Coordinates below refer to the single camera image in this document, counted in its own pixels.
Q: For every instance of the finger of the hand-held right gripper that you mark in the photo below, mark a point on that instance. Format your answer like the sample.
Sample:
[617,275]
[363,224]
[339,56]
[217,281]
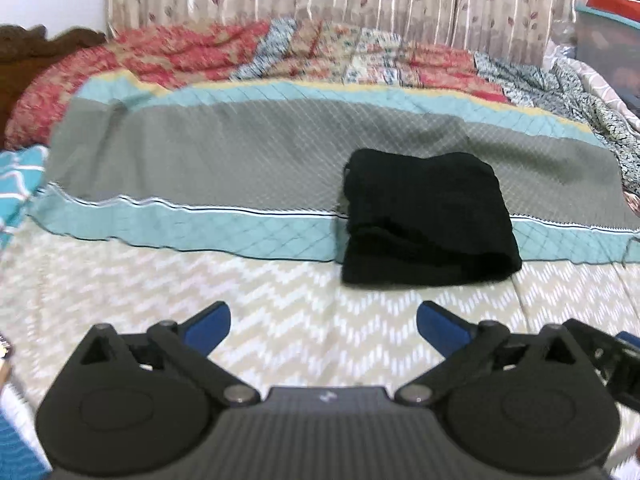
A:
[612,355]

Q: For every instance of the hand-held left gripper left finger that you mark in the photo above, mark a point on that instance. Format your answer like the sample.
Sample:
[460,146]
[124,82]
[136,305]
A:
[207,327]

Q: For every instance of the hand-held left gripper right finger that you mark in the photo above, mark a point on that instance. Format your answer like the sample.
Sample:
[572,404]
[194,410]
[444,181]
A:
[440,327]

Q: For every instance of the black pants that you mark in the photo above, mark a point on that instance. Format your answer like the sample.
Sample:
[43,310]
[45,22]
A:
[430,220]

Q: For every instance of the beige chevron bed sheet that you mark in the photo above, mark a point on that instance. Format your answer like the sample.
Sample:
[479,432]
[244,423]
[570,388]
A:
[300,300]

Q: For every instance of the grey teal striped blanket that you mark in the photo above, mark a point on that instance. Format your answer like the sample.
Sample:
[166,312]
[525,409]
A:
[225,160]

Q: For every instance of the teal textured cloth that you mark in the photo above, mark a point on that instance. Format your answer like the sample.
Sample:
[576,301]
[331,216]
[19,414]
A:
[20,450]

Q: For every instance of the teal white patterned cloth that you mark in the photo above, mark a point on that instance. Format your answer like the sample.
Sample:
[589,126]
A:
[20,175]

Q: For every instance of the pink patterned cloth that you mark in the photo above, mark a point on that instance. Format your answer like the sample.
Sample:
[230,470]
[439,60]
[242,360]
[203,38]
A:
[607,92]

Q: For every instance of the red patchwork quilt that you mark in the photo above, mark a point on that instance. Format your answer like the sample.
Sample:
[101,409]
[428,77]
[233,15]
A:
[200,50]

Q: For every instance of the clear plastic storage box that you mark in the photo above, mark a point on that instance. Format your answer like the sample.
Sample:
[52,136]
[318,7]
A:
[610,50]

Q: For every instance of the brown wooden headboard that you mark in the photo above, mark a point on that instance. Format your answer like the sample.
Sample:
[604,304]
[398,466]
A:
[20,60]

